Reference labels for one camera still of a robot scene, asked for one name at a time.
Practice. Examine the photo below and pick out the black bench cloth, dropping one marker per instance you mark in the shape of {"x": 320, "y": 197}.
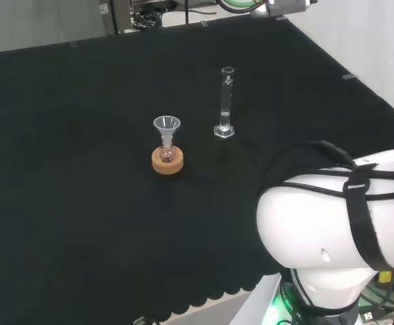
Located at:
{"x": 82, "y": 169}

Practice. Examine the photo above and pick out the small round-bottom glass flask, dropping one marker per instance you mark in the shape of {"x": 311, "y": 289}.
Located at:
{"x": 167, "y": 155}

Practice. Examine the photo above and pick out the clear glass graduated cylinder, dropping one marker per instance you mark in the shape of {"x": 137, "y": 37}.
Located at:
{"x": 224, "y": 130}

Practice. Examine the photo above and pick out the clear plastic funnel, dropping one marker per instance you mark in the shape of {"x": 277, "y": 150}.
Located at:
{"x": 167, "y": 127}

